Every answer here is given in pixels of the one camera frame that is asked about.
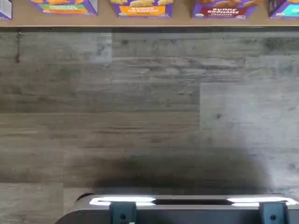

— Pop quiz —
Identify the purple box brown patch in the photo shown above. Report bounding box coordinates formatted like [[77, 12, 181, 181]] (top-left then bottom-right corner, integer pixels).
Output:
[[191, 0, 254, 20]]

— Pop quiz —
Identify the purple box magenta patch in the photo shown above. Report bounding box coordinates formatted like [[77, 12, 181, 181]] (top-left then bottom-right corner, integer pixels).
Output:
[[0, 0, 13, 21]]

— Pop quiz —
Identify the purple box green patch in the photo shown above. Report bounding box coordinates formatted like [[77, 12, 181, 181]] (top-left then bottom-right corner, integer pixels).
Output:
[[28, 0, 98, 16]]

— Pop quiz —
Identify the purple box teal patch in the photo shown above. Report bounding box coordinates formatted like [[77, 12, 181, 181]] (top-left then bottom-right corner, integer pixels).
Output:
[[268, 0, 299, 19]]

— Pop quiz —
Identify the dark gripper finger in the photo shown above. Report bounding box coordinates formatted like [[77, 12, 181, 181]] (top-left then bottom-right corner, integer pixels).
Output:
[[109, 202, 137, 224], [259, 202, 288, 224]]

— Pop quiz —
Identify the wooden shelf board with purple boxes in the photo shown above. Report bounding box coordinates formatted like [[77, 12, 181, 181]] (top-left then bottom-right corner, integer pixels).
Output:
[[0, 0, 299, 28]]

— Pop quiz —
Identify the purple box orange patch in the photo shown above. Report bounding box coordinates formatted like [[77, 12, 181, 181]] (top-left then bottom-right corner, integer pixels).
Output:
[[109, 0, 174, 19]]

